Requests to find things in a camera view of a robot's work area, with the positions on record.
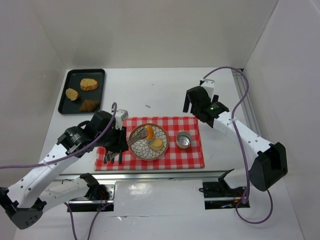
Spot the brown croissant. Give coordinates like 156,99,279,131
79,99,100,112

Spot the gold spoon black handle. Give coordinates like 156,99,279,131
118,151,123,165

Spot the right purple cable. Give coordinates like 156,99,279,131
202,66,274,225

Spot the small round muffin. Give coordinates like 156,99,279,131
150,138,164,151

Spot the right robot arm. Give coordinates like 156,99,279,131
183,79,288,192

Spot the large sliced bread loaf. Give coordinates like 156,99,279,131
80,78,99,91

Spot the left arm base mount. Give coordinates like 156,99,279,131
49,173,116,213

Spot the black baking tray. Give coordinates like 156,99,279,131
57,68,106,115

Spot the round orange bun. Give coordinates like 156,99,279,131
145,125,154,140

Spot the floral patterned plate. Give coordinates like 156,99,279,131
127,123,169,161

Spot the gold fork black handle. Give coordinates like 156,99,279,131
110,152,115,163

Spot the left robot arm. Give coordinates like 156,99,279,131
0,109,128,230

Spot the aluminium rail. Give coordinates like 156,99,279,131
231,70,262,136
54,171,251,182

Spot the gold knife black handle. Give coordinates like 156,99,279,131
103,150,108,164

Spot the aluminium rail front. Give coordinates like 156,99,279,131
54,171,251,182

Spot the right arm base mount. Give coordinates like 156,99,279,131
199,169,250,210

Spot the small bread slice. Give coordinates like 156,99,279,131
65,88,80,101

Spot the aluminium rail right side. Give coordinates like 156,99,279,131
231,70,262,136

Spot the metal cup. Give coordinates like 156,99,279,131
176,131,193,150

